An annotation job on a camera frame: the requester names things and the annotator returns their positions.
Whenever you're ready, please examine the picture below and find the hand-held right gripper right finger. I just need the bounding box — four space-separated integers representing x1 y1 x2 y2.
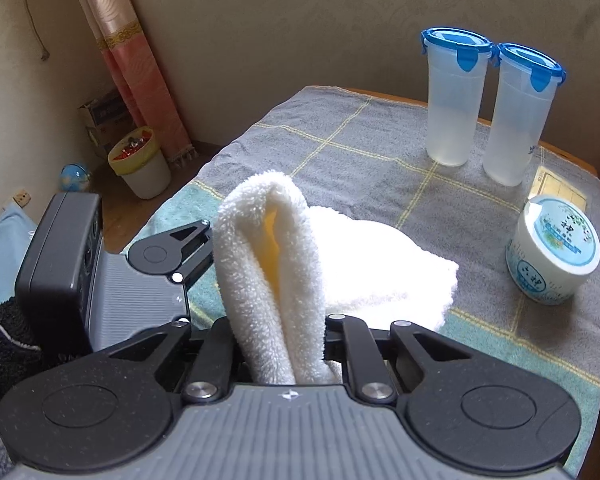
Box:
325 314 473 407

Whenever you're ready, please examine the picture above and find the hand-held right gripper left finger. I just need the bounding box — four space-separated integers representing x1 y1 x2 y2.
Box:
109 316 241 407

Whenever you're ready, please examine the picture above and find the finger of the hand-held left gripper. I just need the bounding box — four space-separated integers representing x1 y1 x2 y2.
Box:
167 220 215 291

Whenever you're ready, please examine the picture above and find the white towel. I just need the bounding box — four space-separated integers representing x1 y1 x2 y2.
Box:
212 170 460 386

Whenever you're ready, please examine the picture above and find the white round powder tin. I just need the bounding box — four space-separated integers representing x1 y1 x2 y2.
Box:
506 195 600 306

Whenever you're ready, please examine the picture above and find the tall translucent cup blue lid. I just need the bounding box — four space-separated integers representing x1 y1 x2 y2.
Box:
482 42 567 187
420 27 496 167

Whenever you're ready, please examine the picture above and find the person's left forearm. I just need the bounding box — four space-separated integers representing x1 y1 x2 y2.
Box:
0 299 43 418

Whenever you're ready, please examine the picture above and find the light blue floral bedding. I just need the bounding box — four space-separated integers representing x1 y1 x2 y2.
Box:
0 205 43 306

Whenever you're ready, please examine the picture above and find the white power strip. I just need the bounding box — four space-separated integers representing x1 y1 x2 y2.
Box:
2 187 33 211

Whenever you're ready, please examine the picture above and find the white trash bin yellow bag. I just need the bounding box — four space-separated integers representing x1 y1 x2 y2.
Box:
107 126 172 200

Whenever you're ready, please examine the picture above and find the small blue globe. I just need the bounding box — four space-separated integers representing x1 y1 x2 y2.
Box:
60 162 92 193

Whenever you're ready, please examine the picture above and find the cardboard box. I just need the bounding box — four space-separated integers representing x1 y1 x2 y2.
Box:
77 87 136 161

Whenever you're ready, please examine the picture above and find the grey teal checked table cloth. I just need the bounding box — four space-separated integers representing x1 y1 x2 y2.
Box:
122 85 600 478

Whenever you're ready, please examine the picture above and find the clear box with grid board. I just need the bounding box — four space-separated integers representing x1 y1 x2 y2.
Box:
527 165 589 211

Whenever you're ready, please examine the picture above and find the thin wall wire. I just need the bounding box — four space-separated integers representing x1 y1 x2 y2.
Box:
16 0 50 61

